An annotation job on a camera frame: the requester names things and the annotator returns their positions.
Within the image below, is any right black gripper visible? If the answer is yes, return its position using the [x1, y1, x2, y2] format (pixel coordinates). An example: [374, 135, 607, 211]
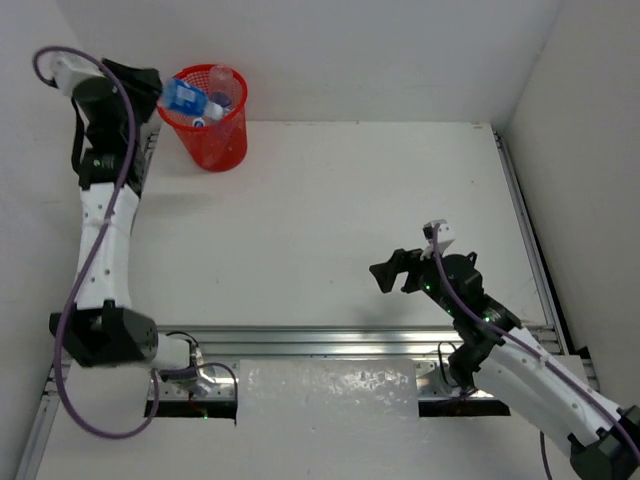
[369, 241, 458, 317]

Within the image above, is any blue label bottle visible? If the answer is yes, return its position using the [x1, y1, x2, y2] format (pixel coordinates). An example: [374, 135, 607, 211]
[159, 78, 225, 121]

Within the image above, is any clear bottle front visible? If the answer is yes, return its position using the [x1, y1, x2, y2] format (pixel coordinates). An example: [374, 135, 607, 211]
[192, 117, 209, 128]

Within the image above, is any clear unlabelled bottle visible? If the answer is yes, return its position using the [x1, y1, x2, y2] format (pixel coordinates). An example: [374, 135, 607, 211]
[208, 65, 233, 109]

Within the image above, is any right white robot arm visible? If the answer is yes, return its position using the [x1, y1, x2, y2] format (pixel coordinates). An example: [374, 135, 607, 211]
[369, 249, 639, 479]

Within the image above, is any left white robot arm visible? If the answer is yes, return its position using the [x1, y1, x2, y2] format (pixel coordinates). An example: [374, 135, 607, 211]
[49, 52, 192, 370]

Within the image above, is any red mesh plastic bin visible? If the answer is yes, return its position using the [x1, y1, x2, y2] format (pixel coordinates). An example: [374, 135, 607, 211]
[158, 64, 248, 172]

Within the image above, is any white front plate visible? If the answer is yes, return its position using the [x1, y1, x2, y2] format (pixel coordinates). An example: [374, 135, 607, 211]
[237, 359, 418, 426]

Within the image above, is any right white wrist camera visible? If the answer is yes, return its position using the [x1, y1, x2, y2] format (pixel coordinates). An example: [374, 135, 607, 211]
[421, 219, 455, 259]

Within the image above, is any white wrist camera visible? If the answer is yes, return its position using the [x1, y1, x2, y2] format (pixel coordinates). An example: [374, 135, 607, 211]
[50, 52, 103, 97]
[421, 219, 455, 259]

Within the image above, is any aluminium left side rail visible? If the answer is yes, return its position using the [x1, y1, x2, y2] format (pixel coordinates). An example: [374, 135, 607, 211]
[140, 124, 161, 189]

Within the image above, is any aluminium rail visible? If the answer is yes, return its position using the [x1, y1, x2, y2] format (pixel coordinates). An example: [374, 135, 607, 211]
[493, 130, 592, 363]
[159, 326, 462, 359]
[140, 124, 161, 189]

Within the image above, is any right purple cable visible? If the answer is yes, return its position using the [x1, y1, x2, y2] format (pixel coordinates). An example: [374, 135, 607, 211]
[430, 224, 640, 480]

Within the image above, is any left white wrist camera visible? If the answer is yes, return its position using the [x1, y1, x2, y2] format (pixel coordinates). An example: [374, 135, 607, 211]
[50, 52, 103, 97]

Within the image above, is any aluminium right side rail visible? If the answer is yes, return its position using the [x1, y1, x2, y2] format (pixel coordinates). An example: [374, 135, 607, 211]
[493, 130, 592, 363]

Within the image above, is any aluminium front rail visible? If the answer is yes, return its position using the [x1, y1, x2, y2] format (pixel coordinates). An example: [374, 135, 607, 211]
[159, 326, 462, 359]

